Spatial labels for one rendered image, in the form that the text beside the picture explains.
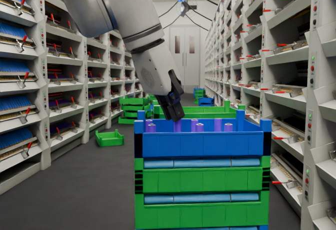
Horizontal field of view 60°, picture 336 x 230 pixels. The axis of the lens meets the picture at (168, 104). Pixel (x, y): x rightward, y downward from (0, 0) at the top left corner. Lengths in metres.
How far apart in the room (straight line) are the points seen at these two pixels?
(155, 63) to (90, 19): 0.14
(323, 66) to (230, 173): 0.53
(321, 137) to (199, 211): 0.54
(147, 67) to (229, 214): 0.37
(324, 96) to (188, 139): 0.55
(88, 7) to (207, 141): 0.36
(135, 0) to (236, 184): 0.44
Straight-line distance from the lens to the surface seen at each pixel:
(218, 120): 0.74
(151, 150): 0.63
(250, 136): 0.66
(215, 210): 0.70
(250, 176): 0.69
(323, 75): 1.05
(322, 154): 1.08
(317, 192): 1.12
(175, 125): 0.65
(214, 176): 0.67
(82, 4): 0.55
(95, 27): 0.57
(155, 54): 0.57
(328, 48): 1.02
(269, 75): 1.72
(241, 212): 0.71
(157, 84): 0.59
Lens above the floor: 0.58
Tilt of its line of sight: 6 degrees down
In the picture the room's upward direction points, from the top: straight up
